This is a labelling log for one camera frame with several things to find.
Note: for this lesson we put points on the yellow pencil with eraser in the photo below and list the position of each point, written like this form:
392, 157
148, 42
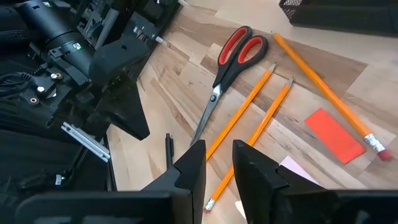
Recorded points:
264, 119
326, 90
239, 112

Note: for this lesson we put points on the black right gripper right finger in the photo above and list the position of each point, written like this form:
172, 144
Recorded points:
295, 208

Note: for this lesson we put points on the red eraser block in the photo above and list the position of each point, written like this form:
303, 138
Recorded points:
334, 135

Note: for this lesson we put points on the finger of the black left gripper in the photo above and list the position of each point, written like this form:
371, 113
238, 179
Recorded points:
118, 59
124, 109

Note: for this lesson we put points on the black pen with clip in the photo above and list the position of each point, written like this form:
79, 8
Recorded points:
168, 152

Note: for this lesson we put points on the pink sticky note pad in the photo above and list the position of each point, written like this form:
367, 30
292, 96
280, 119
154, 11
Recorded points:
295, 168

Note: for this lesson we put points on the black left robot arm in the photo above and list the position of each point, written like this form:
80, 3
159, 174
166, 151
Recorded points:
37, 15

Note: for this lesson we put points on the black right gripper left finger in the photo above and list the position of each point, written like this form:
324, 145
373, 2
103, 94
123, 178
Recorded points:
140, 208

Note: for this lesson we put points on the black mesh desk organizer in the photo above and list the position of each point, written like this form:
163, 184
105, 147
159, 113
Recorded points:
342, 18

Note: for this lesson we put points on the red and black scissors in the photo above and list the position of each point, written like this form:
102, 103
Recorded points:
231, 70

